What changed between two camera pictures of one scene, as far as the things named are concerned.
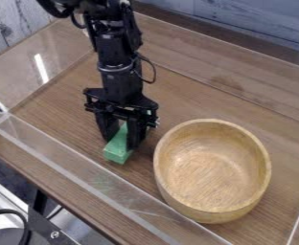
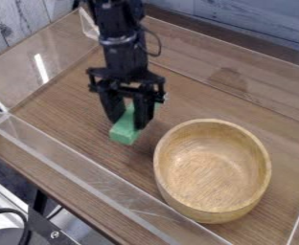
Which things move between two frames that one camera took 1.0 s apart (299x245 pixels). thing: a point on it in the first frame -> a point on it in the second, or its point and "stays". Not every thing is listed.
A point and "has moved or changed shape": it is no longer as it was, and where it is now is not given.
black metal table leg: x=40 y=203 stays
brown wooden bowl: x=213 y=168 stays
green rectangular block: x=118 y=149 has moved or changed shape
